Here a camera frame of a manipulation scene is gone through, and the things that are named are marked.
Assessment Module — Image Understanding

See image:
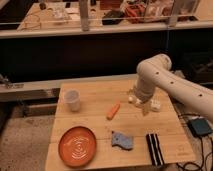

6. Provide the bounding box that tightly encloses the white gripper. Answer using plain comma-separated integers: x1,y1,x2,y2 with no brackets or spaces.
133,86,155,116

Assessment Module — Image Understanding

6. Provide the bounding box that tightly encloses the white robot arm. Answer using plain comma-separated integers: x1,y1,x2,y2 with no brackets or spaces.
133,54,213,123

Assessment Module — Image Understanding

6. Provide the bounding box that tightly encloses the white toy object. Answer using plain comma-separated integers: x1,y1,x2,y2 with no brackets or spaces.
128,95,161,112

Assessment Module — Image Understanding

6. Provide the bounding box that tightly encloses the orange carrot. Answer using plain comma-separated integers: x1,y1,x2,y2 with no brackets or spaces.
106,103,120,120

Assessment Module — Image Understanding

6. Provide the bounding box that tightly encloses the black white striped block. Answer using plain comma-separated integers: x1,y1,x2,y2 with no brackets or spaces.
146,134,165,166

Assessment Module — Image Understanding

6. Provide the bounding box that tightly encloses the dark teal power box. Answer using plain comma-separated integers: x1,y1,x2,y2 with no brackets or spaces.
187,118,213,137

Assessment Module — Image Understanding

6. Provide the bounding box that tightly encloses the translucent plastic cup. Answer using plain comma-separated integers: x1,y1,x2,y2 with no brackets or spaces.
64,90,80,112

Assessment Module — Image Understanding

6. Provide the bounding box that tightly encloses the orange plate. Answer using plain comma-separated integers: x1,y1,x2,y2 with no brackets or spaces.
58,126,97,168

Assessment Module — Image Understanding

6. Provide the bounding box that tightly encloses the black cable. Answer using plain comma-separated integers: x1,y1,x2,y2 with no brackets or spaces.
175,113,213,171

